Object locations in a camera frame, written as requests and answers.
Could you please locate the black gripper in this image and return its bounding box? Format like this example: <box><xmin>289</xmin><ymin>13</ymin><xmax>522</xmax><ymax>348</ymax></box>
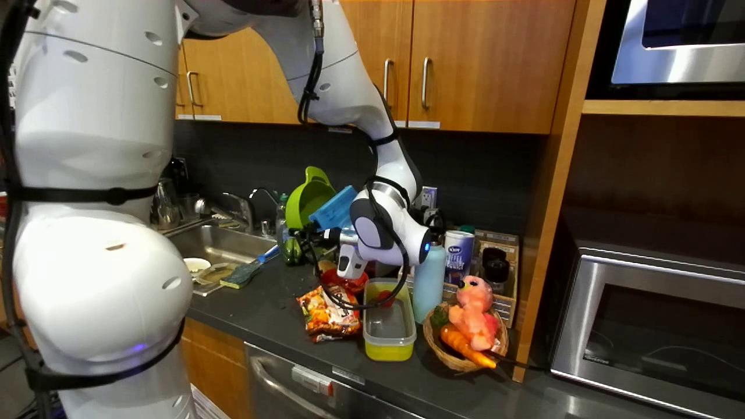
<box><xmin>295</xmin><ymin>222</ymin><xmax>348</xmax><ymax>270</ymax></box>

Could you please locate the green plastic bowl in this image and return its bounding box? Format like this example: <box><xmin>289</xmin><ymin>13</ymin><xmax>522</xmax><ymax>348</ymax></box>
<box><xmin>283</xmin><ymin>163</ymin><xmax>337</xmax><ymax>232</ymax></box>

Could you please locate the green bell pepper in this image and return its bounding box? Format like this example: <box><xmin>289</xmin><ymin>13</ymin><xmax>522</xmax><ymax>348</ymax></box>
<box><xmin>281</xmin><ymin>234</ymin><xmax>307</xmax><ymax>263</ymax></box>

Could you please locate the blue white dish brush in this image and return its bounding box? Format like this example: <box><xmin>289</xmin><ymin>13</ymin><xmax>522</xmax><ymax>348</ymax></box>
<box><xmin>218</xmin><ymin>242</ymin><xmax>283</xmax><ymax>291</ymax></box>

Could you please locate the thin metal faucet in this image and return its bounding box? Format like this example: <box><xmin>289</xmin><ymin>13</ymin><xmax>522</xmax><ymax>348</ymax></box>
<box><xmin>245</xmin><ymin>183</ymin><xmax>283</xmax><ymax>238</ymax></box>

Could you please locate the orange instant noodle packet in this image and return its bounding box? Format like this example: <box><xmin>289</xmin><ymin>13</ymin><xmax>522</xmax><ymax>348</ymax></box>
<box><xmin>298</xmin><ymin>284</ymin><xmax>364</xmax><ymax>345</ymax></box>

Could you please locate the stainless steel sink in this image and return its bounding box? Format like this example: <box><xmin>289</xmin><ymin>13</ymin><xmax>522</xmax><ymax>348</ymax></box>
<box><xmin>165</xmin><ymin>219</ymin><xmax>281</xmax><ymax>298</ymax></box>

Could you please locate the clear plastic container with residue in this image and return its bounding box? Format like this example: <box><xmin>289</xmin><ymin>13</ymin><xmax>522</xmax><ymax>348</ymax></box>
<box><xmin>182</xmin><ymin>253</ymin><xmax>238</xmax><ymax>286</ymax></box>

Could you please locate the yellow container with clear lid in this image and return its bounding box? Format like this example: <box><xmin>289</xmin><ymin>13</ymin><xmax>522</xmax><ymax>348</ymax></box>
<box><xmin>361</xmin><ymin>278</ymin><xmax>419</xmax><ymax>366</ymax></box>

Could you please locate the light blue water bottle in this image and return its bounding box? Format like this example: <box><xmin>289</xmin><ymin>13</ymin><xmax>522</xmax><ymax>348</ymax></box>
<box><xmin>409</xmin><ymin>242</ymin><xmax>448</xmax><ymax>326</ymax></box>

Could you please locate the stainless steel dishwasher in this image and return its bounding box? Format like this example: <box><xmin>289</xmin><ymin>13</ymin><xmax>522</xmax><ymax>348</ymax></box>
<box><xmin>242</xmin><ymin>339</ymin><xmax>425</xmax><ymax>419</ymax></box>

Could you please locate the white cylindrical can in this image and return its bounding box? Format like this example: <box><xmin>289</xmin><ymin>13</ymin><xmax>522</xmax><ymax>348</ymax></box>
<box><xmin>442</xmin><ymin>226</ymin><xmax>477</xmax><ymax>286</ymax></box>

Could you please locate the wooden cabinet door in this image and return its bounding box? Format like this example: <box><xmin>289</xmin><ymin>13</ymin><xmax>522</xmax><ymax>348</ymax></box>
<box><xmin>406</xmin><ymin>0</ymin><xmax>582</xmax><ymax>136</ymax></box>
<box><xmin>175</xmin><ymin>29</ymin><xmax>300</xmax><ymax>125</ymax></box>
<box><xmin>340</xmin><ymin>0</ymin><xmax>416</xmax><ymax>129</ymax></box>

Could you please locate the pink plush toy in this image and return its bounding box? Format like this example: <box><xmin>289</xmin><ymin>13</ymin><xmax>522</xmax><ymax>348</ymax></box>
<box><xmin>447</xmin><ymin>274</ymin><xmax>503</xmax><ymax>353</ymax></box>

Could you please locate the orange toy carrot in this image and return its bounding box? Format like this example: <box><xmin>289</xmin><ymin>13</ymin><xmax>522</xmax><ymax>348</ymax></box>
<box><xmin>437</xmin><ymin>324</ymin><xmax>501</xmax><ymax>371</ymax></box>

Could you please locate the woven wicker basket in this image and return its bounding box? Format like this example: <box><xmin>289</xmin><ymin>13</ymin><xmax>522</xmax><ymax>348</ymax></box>
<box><xmin>422</xmin><ymin>299</ymin><xmax>511</xmax><ymax>377</ymax></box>

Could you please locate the cardboard box with black items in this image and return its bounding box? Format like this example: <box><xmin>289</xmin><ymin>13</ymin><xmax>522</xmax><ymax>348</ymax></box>
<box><xmin>444</xmin><ymin>228</ymin><xmax>524</xmax><ymax>331</ymax></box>

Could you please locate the silver countertop oven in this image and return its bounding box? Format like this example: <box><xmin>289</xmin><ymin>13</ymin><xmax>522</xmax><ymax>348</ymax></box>
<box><xmin>548</xmin><ymin>234</ymin><xmax>745</xmax><ymax>419</ymax></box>

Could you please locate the silver built-in microwave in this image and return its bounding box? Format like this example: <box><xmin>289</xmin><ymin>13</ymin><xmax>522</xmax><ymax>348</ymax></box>
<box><xmin>589</xmin><ymin>0</ymin><xmax>745</xmax><ymax>101</ymax></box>

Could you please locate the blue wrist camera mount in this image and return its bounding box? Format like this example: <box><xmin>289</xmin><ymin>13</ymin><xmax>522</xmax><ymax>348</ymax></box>
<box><xmin>310</xmin><ymin>183</ymin><xmax>361</xmax><ymax>232</ymax></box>

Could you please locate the wall power outlet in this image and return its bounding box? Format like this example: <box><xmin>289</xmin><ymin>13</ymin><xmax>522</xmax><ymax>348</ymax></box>
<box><xmin>416</xmin><ymin>183</ymin><xmax>440</xmax><ymax>211</ymax></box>

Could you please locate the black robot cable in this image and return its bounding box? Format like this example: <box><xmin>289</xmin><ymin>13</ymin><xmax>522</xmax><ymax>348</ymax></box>
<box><xmin>295</xmin><ymin>0</ymin><xmax>413</xmax><ymax>314</ymax></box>

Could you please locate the metal cabinet handle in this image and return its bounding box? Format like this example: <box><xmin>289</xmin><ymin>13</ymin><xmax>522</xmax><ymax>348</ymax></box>
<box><xmin>183</xmin><ymin>68</ymin><xmax>207</xmax><ymax>108</ymax></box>
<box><xmin>419</xmin><ymin>55</ymin><xmax>435</xmax><ymax>111</ymax></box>
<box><xmin>382</xmin><ymin>55</ymin><xmax>398</xmax><ymax>106</ymax></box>

